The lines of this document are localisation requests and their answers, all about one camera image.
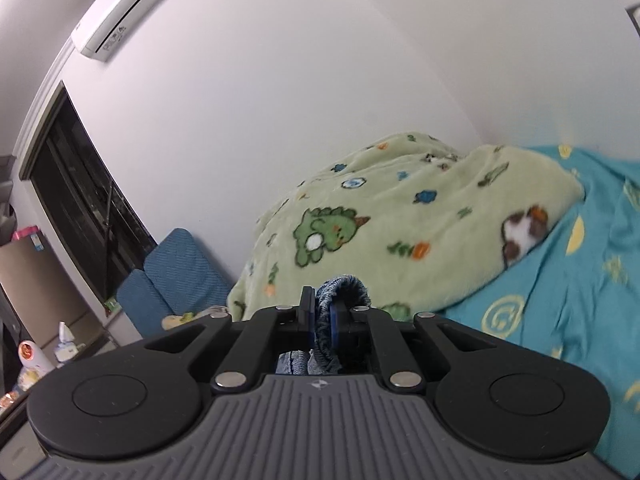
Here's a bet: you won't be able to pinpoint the white orange lotion bottle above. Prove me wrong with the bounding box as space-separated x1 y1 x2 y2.
17 340 55 391

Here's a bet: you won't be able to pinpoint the brown cardboard box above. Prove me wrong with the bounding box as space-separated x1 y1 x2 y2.
1 233 89 348

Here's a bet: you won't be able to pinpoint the white spray bottle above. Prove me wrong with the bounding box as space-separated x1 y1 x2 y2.
54 321 86 366

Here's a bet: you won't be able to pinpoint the teal patterned bed sheet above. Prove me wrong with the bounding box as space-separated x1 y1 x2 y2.
442 145 640 479

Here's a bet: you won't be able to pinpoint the dark window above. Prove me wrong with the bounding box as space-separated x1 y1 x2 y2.
22 87 156 302

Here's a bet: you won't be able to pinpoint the green dinosaur fleece blanket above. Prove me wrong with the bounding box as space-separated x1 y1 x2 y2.
227 132 585 321

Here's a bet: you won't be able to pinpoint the blue cushioned headboard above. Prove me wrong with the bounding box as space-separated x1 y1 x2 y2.
116 228 232 338

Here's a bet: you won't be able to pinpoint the blue denim jeans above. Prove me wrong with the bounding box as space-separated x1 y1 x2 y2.
276 275 371 376

